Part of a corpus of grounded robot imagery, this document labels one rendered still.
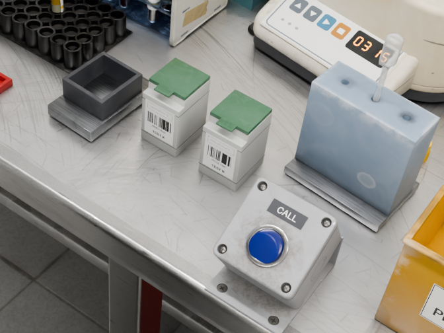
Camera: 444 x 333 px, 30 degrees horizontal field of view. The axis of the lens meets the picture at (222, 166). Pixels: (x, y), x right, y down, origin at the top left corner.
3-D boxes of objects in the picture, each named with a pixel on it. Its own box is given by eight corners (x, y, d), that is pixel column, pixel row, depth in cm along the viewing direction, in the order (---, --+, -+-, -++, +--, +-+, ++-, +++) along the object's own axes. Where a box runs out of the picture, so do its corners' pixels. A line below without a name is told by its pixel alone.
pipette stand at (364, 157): (283, 173, 75) (300, 90, 67) (326, 135, 79) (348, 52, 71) (375, 234, 71) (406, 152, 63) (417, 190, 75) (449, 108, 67)
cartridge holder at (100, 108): (47, 115, 77) (45, 86, 74) (113, 70, 82) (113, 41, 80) (90, 143, 75) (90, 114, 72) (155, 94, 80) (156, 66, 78)
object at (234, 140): (197, 170, 74) (203, 115, 69) (227, 142, 77) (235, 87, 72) (234, 192, 72) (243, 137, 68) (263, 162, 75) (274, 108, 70)
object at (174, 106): (140, 137, 76) (142, 82, 71) (171, 111, 79) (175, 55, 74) (175, 158, 75) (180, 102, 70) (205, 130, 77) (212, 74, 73)
